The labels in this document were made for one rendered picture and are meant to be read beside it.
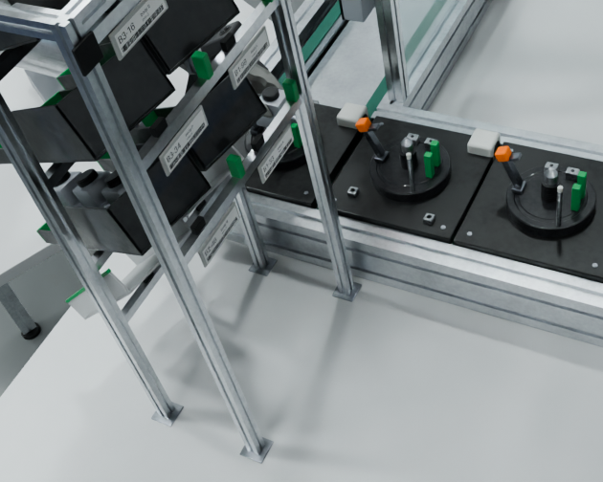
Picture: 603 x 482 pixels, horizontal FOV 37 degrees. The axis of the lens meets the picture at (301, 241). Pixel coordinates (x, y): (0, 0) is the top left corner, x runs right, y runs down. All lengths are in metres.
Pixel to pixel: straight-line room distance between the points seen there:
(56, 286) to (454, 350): 1.77
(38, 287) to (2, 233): 1.12
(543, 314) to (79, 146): 0.79
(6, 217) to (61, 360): 0.42
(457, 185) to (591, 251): 0.25
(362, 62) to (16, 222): 0.78
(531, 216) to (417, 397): 0.34
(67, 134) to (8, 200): 0.99
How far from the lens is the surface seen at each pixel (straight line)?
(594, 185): 1.56
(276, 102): 1.60
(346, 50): 1.97
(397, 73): 1.70
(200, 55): 1.03
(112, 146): 0.94
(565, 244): 1.47
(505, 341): 1.49
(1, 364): 2.89
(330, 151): 1.65
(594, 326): 1.45
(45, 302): 2.97
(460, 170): 1.58
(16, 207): 1.96
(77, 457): 1.53
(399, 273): 1.53
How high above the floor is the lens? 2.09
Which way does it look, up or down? 48 degrees down
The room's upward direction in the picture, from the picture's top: 15 degrees counter-clockwise
